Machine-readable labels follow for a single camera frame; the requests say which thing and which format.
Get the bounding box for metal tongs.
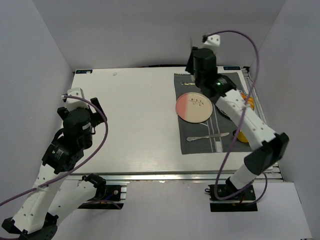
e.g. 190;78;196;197
189;34;195;82

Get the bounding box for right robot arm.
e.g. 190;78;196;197
185;47;289;201

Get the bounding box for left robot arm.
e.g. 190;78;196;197
1;95;108;240

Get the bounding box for striped bread roll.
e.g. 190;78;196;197
241;93;255;111

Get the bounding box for small silver spoon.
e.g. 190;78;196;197
180;82;196;86

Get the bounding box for left blue corner label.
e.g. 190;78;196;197
75;69;93;74

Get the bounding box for blue corner label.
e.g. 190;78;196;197
223;66;241;71
75;69;93;74

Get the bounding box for right blue corner label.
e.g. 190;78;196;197
223;66;241;71

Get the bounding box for pink and cream plate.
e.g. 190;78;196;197
175;92;213;124

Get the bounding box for blue patterned plate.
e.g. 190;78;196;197
215;99;231;120

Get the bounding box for silver table knife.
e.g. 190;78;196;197
186;132;230;142

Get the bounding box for grey striped placemat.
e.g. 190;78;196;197
173;72;252;155

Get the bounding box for yellow mug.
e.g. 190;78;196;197
237;131;249;143

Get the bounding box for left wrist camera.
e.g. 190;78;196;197
61;87;90;112

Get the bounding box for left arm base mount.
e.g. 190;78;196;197
78;184;127;210

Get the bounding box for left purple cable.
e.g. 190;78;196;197
0;94;109;207

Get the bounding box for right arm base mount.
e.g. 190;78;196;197
204;184;258;213

